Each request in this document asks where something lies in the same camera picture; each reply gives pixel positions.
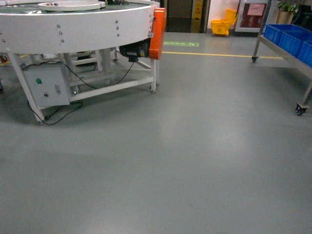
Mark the white control box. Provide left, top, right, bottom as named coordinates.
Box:
left=24, top=63, right=71, bottom=108

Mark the black electric motor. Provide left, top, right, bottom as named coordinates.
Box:
left=119, top=39, right=151, bottom=62

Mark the orange motor guard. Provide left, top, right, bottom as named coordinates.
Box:
left=149, top=8, right=167, bottom=60

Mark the yellow wet floor sign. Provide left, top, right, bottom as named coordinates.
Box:
left=191, top=0, right=203, bottom=33

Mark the white round conveyor table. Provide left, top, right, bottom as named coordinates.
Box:
left=0, top=0, right=162, bottom=124

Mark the yellow mop bucket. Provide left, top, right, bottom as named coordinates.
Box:
left=211, top=8, right=237, bottom=37

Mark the steel cart with wheels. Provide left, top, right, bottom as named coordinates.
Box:
left=251, top=0, right=312, bottom=117

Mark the blue bin on cart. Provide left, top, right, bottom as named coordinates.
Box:
left=264, top=24, right=312, bottom=67

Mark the potted plant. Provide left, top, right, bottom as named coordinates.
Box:
left=276, top=0, right=302, bottom=24

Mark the black power cable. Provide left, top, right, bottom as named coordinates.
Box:
left=26, top=60, right=136, bottom=126

